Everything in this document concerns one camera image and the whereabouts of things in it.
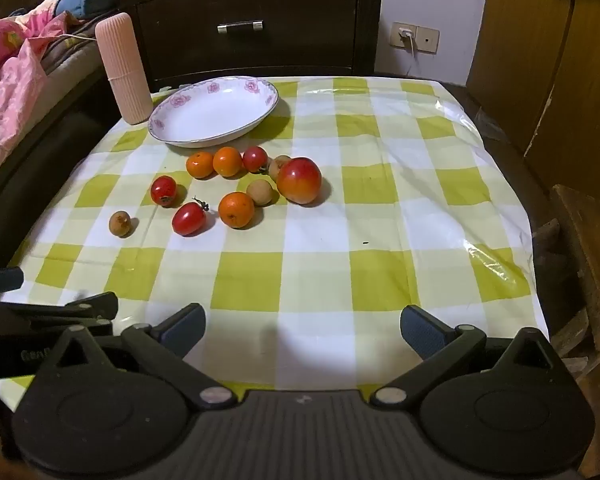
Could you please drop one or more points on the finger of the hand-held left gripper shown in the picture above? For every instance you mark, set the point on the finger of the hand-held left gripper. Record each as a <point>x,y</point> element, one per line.
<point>80,306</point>
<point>0,281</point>

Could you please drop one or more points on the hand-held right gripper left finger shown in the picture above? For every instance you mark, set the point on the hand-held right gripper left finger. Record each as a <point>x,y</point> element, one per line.
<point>185,324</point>

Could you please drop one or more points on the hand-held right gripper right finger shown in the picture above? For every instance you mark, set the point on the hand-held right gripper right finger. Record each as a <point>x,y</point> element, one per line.
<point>421,329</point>

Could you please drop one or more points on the brown longan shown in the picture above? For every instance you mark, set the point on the brown longan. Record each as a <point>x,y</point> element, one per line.
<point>120,223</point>
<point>259,192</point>
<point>278,165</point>

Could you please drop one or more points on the red cherry tomato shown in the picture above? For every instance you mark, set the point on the red cherry tomato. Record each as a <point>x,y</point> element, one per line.
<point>255,159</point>
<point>189,218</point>
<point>163,190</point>

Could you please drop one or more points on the small orange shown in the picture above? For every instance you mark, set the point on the small orange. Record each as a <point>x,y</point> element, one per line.
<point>200,164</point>
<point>227,161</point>
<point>236,209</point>

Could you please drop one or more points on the large red tomato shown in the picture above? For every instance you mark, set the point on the large red tomato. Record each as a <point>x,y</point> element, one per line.
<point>299,180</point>

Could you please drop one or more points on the white plate with pink flowers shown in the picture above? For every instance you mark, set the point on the white plate with pink flowers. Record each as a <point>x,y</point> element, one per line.
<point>210,110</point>

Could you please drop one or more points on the green white checkered tablecloth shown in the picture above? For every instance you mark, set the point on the green white checkered tablecloth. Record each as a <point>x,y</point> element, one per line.
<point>330,260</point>

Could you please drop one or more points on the wooden stool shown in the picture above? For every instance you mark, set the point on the wooden stool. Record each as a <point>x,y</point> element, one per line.
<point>590,260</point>

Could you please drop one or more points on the pink printed blanket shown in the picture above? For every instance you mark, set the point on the pink printed blanket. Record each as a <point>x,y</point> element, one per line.
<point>10,70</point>

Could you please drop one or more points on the pink ribbed bottle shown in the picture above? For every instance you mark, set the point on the pink ribbed bottle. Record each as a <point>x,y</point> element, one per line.
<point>122,70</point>

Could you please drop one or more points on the dark wooden nightstand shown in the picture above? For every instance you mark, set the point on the dark wooden nightstand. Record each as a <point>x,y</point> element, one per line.
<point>290,50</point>

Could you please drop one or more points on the brown wooden wardrobe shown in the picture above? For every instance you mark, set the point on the brown wooden wardrobe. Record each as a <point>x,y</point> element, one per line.
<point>555,60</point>

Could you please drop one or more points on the dark wooden bed frame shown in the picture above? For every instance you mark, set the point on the dark wooden bed frame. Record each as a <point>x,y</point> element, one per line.
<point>45,135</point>

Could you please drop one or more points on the white wall socket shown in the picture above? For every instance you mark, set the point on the white wall socket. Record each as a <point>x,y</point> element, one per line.
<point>425,37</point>

